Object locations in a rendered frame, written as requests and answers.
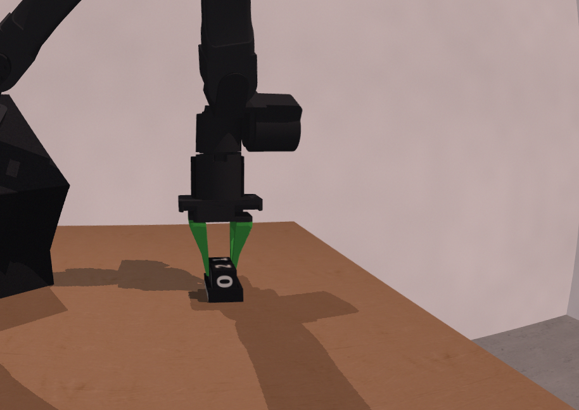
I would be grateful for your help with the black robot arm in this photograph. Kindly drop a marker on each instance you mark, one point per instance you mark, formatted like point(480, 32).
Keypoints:
point(228, 67)

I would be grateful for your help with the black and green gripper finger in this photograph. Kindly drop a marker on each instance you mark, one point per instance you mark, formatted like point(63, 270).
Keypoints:
point(199, 231)
point(239, 231)

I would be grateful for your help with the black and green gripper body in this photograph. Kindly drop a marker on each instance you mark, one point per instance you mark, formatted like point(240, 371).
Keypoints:
point(218, 192)

